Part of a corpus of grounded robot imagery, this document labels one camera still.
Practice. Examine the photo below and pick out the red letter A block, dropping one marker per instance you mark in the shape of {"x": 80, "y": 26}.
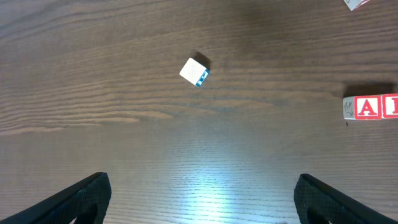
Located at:
{"x": 362, "y": 107}

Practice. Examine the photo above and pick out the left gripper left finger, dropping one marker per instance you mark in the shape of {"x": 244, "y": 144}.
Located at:
{"x": 84, "y": 202}

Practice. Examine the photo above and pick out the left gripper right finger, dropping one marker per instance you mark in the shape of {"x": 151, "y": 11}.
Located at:
{"x": 317, "y": 202}

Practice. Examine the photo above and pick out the red letter I block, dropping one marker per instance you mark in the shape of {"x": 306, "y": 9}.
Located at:
{"x": 390, "y": 106}

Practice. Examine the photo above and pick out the wooden block with red side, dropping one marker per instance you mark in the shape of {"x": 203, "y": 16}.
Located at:
{"x": 354, "y": 4}

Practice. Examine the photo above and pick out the wooden block with blue side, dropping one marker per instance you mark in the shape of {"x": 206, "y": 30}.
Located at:
{"x": 194, "y": 72}

